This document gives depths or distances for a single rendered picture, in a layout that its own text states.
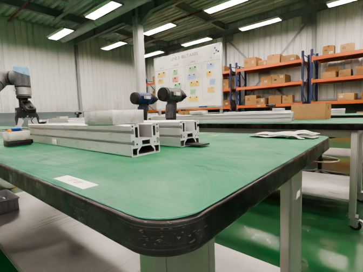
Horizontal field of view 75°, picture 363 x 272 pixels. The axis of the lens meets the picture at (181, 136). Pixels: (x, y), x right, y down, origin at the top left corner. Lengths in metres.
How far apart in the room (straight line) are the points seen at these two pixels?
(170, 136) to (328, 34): 10.85
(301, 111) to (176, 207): 2.35
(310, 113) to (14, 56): 12.05
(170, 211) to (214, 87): 3.67
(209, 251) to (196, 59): 3.83
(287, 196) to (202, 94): 3.25
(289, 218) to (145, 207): 0.73
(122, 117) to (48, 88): 12.50
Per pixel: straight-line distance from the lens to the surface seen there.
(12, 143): 1.18
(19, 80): 1.53
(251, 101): 11.01
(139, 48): 9.67
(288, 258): 1.04
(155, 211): 0.29
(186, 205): 0.30
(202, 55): 4.12
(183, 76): 4.32
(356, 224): 2.21
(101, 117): 0.73
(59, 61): 13.62
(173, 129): 0.77
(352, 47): 10.37
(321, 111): 2.53
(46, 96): 13.09
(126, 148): 0.65
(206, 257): 0.50
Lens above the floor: 0.89
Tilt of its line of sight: 6 degrees down
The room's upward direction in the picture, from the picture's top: 2 degrees counter-clockwise
